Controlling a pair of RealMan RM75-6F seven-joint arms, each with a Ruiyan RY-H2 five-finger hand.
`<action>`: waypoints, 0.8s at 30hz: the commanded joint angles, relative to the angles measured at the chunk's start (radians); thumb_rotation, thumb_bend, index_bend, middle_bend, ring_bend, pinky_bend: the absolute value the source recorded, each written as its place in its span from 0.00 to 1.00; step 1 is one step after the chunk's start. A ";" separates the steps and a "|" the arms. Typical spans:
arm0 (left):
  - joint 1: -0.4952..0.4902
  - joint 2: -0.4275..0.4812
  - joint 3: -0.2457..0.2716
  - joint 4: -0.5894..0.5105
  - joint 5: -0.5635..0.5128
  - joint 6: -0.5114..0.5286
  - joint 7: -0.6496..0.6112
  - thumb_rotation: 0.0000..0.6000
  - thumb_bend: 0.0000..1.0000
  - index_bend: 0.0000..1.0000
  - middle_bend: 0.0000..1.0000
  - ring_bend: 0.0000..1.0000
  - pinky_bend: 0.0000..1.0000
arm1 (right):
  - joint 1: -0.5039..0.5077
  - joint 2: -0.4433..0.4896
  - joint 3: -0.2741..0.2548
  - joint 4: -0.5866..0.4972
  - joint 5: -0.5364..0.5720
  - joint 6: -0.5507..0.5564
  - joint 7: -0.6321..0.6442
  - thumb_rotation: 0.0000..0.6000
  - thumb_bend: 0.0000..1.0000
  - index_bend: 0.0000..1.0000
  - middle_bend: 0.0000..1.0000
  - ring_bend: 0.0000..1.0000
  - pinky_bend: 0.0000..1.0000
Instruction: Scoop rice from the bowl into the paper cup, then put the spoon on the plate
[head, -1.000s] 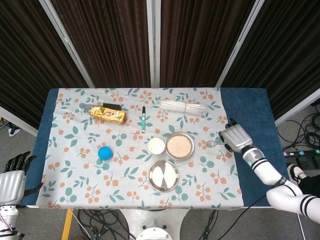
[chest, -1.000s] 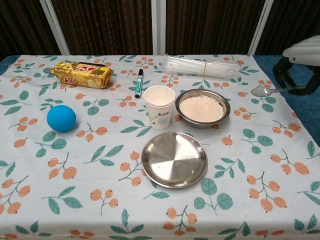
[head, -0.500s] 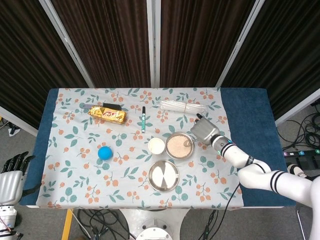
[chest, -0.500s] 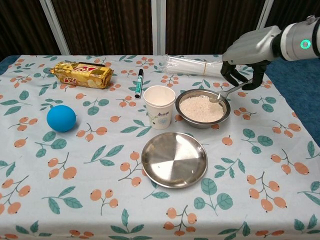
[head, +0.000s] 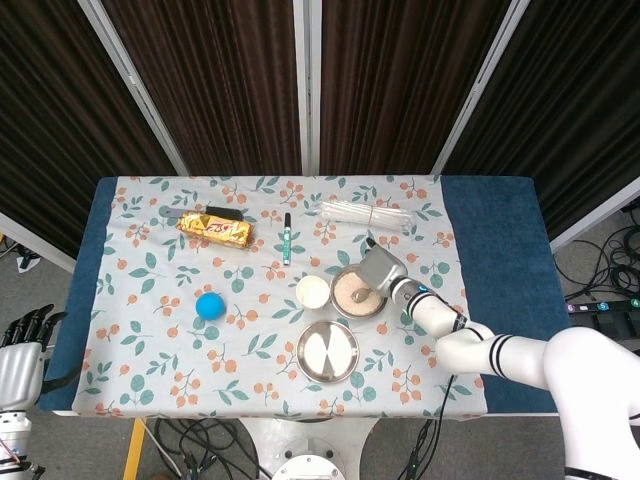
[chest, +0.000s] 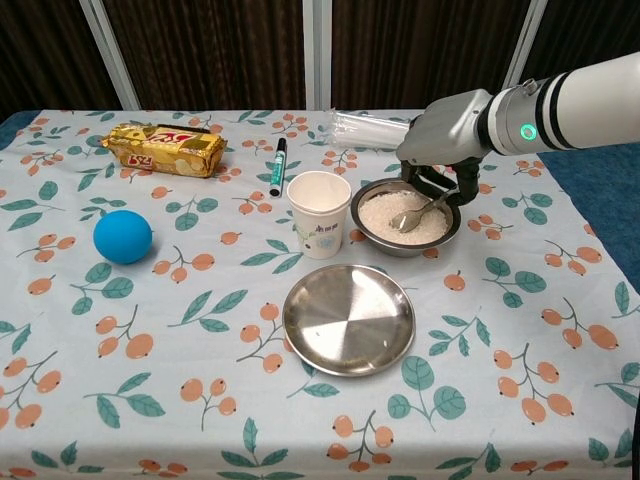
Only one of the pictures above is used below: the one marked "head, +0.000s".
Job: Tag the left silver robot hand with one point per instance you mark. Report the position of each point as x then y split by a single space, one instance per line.
20 372

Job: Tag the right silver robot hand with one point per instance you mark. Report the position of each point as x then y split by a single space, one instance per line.
382 270

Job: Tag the metal spoon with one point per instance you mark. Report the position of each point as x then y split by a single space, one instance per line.
359 296

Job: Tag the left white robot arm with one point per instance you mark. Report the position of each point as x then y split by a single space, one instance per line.
15 430

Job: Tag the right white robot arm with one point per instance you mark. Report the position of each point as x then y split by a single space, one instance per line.
500 350

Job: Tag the steel bowl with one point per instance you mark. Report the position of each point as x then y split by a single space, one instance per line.
340 307

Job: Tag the white paper cup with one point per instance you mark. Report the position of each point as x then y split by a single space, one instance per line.
313 291

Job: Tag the bundle of white straws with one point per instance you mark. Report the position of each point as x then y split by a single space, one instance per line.
367 215

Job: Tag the steel plate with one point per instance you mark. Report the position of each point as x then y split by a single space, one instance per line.
327 352

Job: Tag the green marker pen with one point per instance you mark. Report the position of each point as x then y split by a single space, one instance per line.
287 242

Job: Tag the blue table cover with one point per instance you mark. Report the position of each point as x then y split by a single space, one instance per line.
505 240

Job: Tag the yellow floor strip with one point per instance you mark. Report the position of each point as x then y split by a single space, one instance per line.
134 450

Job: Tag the floral tablecloth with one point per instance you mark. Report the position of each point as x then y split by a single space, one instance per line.
165 350

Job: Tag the gold biscuit packet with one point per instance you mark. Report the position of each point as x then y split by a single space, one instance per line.
216 230

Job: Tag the blue ball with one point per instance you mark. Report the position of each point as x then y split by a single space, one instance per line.
210 306

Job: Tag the dark brown partition screen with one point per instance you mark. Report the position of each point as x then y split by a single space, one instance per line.
45 115
400 85
215 85
580 100

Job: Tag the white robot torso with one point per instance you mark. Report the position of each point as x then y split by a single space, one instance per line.
307 462

